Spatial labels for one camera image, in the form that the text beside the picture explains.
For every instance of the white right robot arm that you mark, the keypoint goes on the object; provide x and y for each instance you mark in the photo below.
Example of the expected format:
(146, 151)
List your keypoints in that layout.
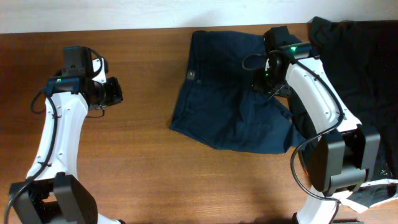
(344, 158)

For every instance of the black clothes pile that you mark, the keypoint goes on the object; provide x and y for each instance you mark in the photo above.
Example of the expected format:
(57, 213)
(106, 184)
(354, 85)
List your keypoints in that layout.
(360, 60)

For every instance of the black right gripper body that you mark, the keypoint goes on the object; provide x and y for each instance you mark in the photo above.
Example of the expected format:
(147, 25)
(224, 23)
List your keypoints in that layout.
(280, 91)

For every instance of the navy blue shorts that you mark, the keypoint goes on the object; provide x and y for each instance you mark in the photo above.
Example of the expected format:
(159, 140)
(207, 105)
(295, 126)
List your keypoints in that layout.
(216, 105)

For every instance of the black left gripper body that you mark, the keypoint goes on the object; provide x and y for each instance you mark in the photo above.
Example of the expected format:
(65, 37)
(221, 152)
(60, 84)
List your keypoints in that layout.
(114, 91)

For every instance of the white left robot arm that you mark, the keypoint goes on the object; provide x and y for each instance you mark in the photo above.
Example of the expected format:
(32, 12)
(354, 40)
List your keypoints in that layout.
(51, 192)

